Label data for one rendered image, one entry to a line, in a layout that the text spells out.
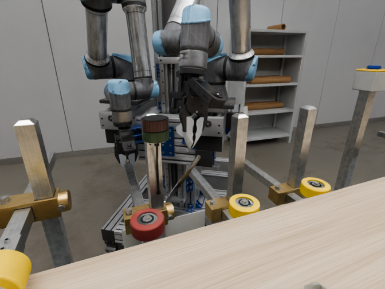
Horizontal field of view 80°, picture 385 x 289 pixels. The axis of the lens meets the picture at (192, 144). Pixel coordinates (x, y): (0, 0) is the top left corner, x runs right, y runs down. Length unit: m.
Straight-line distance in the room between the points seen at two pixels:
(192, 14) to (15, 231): 0.60
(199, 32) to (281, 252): 0.53
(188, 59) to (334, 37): 4.12
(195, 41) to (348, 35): 4.33
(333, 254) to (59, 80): 3.07
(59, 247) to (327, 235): 0.62
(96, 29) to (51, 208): 0.77
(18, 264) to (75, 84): 2.82
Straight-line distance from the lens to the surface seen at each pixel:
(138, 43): 1.02
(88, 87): 3.18
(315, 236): 0.60
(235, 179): 0.71
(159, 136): 0.50
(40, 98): 3.29
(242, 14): 1.06
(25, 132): 0.56
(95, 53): 1.23
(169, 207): 0.67
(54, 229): 0.66
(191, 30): 0.64
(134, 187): 0.79
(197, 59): 0.62
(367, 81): 0.98
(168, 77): 1.37
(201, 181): 0.88
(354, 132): 1.03
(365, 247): 0.62
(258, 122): 3.94
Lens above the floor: 1.27
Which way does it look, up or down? 21 degrees down
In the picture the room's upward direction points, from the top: straight up
